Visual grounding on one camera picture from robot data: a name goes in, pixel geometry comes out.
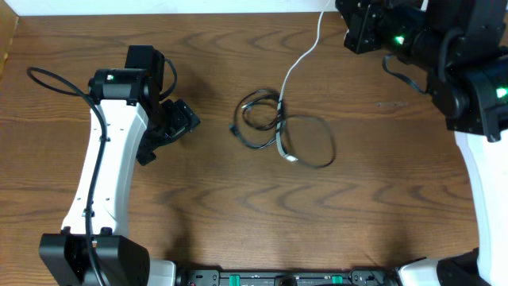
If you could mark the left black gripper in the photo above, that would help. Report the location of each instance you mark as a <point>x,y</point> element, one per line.
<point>186,120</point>

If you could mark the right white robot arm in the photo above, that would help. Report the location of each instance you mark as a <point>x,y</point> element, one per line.
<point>458,45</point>

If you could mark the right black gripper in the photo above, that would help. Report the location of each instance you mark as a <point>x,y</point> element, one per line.
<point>359,25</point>

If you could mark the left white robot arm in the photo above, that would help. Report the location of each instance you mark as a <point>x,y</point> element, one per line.
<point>132,115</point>

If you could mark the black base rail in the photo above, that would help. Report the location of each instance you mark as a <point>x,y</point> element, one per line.
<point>215,277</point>

